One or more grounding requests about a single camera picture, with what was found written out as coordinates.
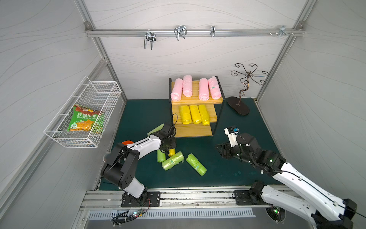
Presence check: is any yellow trash bag roll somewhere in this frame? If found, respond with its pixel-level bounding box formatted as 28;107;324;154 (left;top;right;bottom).
179;106;192;125
189;105;202;125
198;104;210;126
168;148;176;157

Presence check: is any pink trash bag roll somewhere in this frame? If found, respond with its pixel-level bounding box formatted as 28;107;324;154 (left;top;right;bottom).
183;75;193;97
171;78;184;102
208;76;222;100
198;78;209;101

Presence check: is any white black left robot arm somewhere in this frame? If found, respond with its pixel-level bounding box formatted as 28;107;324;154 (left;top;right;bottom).
101;124;176;202

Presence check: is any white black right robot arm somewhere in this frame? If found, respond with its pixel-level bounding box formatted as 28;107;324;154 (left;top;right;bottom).
215;127;357;229

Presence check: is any green trash bag roll far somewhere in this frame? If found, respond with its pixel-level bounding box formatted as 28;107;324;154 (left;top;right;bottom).
147;124;164;135

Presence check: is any green trash bag roll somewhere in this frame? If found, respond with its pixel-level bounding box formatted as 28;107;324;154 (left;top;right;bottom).
147;124;164;135
161;151;185;171
157;149;166;163
186;154;207;176

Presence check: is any green trash bag roll left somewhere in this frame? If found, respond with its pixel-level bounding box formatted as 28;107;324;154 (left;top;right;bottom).
157;149;166;163

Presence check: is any green trash bag roll middle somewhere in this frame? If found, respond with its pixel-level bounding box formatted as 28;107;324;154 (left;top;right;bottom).
161;151;185;171

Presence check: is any green trash bag roll right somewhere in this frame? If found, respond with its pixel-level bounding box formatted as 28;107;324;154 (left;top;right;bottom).
186;154;207;176

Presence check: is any three-tier wooden shelf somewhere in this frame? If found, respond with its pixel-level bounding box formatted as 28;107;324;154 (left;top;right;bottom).
169;76;225;138

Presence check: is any orange plastic bowl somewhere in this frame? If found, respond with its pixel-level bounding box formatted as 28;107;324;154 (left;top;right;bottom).
122;140;133;145

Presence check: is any black metal jewelry stand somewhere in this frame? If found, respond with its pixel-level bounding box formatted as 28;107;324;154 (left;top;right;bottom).
226;63;269;116

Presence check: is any green snack bag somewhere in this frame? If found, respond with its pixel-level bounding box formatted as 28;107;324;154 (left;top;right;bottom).
67;104;105;133

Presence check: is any metal double hook left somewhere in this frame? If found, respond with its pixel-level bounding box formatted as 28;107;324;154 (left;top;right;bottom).
144;31;156;50

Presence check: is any metal double hook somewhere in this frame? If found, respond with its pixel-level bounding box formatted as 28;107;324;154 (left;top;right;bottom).
144;31;156;50
173;25;187;41

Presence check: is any white vent strip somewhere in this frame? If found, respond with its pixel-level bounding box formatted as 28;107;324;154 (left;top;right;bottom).
88;208;255;220

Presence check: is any metal double hook middle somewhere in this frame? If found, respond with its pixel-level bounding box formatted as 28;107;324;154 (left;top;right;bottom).
173;25;187;41

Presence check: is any small metal hook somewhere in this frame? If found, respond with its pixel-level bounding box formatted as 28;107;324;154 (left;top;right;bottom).
210;25;216;37

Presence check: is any metal hook right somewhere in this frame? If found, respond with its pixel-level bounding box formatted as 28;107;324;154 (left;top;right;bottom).
268;26;294;37

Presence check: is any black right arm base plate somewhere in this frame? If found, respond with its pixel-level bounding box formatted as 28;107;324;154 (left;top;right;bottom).
232;189;266;206

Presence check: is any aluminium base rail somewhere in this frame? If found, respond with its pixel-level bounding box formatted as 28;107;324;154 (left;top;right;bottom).
79;185;315;212

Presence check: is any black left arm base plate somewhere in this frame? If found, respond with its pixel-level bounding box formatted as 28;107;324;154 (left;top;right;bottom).
121;191;161;208

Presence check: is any white wire basket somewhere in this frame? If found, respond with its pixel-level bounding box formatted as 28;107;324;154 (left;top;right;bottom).
44;76;121;148

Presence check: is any aluminium top rail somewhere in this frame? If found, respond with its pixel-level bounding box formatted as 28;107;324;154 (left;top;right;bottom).
85;22;305;38

